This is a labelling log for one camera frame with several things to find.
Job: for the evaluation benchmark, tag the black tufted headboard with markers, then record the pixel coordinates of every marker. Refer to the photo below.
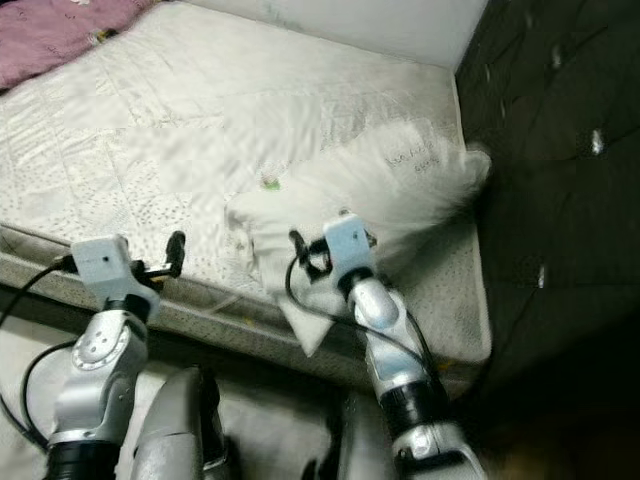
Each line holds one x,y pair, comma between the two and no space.
560,150

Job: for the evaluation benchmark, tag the white quilted mattress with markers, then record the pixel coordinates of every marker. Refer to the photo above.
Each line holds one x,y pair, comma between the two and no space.
230,90

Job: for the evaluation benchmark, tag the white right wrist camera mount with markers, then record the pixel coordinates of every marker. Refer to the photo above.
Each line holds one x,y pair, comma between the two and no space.
348,242

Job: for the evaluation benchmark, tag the purple cartoon print blanket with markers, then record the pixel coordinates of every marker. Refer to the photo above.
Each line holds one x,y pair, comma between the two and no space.
50,35

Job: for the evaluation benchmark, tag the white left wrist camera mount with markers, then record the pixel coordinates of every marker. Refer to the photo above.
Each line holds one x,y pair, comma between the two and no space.
105,265

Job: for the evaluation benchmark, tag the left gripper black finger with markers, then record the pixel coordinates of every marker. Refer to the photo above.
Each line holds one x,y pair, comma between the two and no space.
177,252

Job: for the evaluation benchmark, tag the white pillow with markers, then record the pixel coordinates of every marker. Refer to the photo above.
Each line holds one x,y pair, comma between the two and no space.
400,175

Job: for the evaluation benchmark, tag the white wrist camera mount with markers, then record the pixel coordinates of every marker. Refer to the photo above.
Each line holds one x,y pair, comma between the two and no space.
105,265
348,242

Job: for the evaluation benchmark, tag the grey robot left leg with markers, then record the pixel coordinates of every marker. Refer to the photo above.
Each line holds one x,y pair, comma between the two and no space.
170,430

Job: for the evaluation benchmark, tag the small green object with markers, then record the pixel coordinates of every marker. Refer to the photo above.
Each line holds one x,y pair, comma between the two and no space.
270,184

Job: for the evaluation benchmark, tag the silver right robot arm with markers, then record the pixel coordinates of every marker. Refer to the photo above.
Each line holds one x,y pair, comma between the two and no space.
395,330

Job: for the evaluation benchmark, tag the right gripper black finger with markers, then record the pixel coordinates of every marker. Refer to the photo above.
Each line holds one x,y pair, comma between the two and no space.
298,247

